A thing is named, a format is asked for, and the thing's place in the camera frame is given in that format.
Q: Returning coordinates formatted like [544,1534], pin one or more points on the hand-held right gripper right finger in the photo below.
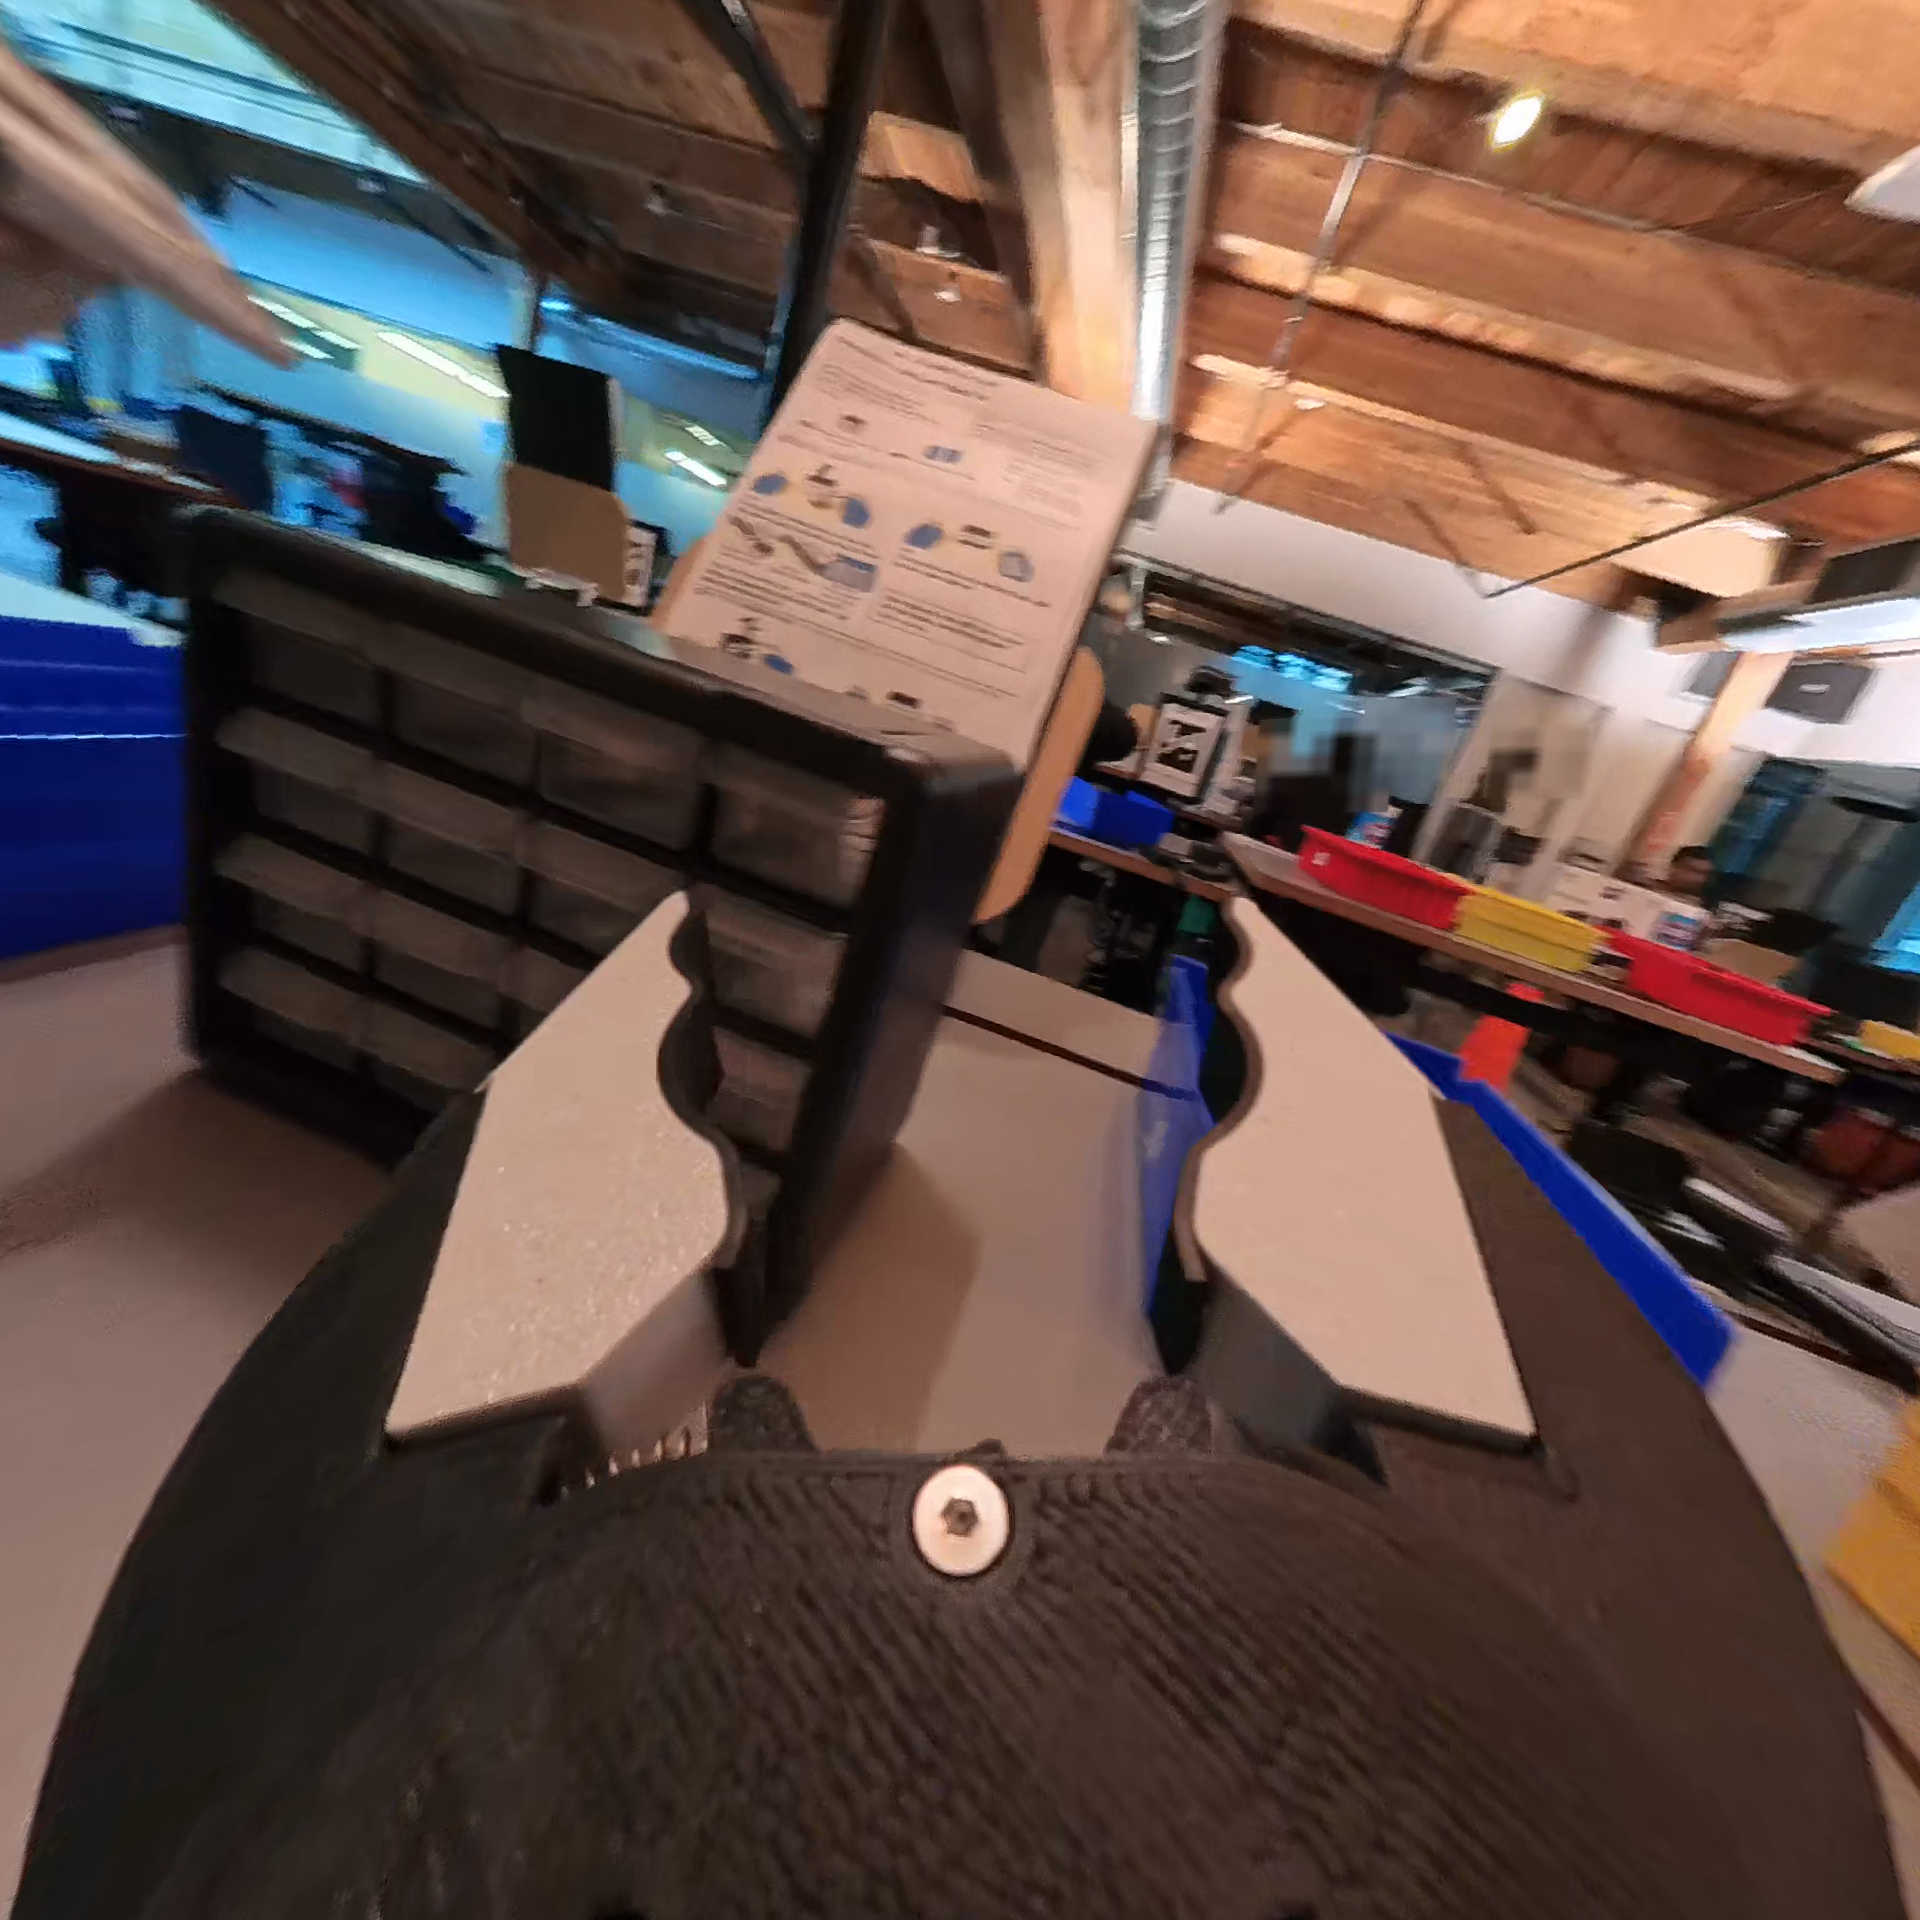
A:
[1351,1230]

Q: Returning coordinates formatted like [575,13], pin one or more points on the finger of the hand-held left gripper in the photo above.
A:
[136,209]

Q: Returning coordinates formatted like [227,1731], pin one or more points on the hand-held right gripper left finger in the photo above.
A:
[556,1230]

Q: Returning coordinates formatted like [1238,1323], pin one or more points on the deep blue bin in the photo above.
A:
[1168,1168]

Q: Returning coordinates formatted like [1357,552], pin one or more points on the black drawer cabinet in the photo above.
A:
[960,839]

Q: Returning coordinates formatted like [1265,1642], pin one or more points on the large shallow blue bin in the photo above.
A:
[92,779]

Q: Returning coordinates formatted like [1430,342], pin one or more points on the orange cone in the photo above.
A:
[1494,1049]

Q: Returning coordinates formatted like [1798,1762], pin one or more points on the long wooden-edged table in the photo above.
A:
[1501,974]

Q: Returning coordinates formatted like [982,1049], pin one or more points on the yellow basket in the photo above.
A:
[1530,930]

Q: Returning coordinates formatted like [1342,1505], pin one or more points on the red basket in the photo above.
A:
[1380,878]
[1727,989]

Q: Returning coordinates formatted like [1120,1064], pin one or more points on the small blue bin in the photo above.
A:
[1111,812]

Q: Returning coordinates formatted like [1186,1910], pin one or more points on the set of cabinet drawers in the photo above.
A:
[465,704]

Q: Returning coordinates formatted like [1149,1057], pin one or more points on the cardboard box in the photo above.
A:
[564,531]

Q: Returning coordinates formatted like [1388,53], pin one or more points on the yellow plastic bin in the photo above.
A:
[1883,1544]

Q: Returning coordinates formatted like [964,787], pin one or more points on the black steel column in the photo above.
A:
[841,179]

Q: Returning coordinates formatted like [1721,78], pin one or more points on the white instruction sheet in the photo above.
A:
[901,523]

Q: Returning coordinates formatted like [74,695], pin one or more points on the round ceiling light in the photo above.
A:
[1519,119]

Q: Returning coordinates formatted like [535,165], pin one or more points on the silver ventilation duct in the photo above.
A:
[1178,194]

